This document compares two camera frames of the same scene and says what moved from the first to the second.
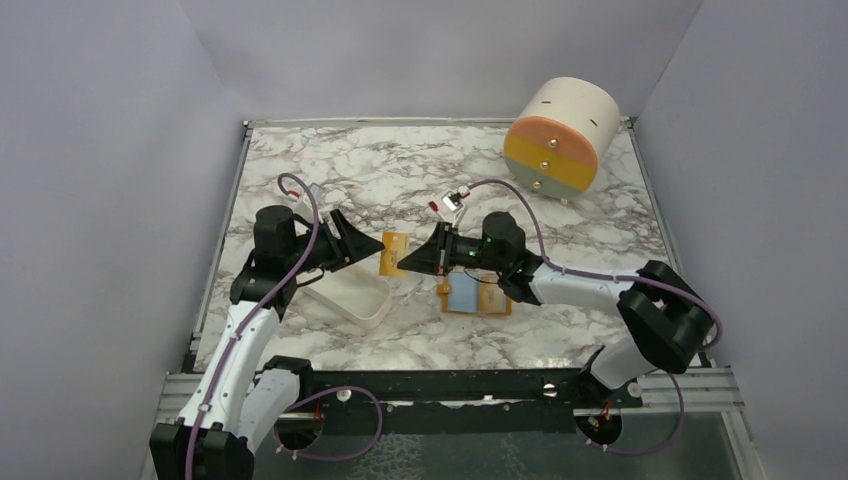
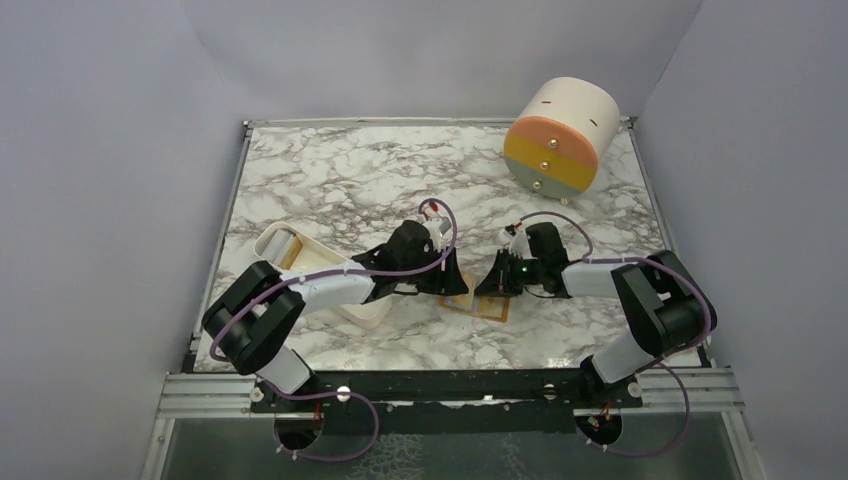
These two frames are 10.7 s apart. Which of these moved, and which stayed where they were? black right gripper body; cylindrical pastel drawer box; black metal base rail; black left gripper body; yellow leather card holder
Moved: black right gripper body; black left gripper body
Stayed: cylindrical pastel drawer box; yellow leather card holder; black metal base rail
